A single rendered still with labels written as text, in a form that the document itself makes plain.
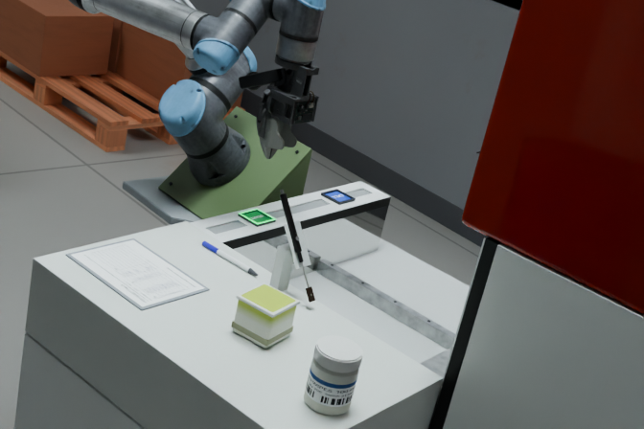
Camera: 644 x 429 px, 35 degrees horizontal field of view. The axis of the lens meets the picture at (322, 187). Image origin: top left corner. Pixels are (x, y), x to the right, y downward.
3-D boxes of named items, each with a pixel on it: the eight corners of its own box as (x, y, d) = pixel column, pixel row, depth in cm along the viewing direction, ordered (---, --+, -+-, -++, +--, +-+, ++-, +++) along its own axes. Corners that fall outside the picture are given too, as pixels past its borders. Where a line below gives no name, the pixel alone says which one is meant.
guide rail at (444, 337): (513, 382, 196) (517, 369, 195) (508, 385, 194) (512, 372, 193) (322, 270, 223) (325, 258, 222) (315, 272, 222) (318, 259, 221)
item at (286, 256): (304, 298, 179) (319, 230, 174) (289, 304, 176) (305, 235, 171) (280, 282, 182) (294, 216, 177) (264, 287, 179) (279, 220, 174)
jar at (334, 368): (358, 406, 151) (373, 352, 147) (329, 422, 146) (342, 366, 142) (324, 383, 155) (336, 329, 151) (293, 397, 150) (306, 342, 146)
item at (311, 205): (378, 249, 240) (391, 195, 234) (207, 306, 198) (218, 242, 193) (348, 233, 245) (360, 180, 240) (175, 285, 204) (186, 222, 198)
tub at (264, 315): (292, 336, 166) (301, 300, 163) (265, 351, 160) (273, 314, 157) (257, 317, 169) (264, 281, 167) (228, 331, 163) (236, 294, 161)
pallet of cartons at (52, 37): (243, 138, 535) (260, 53, 518) (98, 153, 476) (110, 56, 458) (115, 59, 617) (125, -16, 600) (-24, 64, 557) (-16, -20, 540)
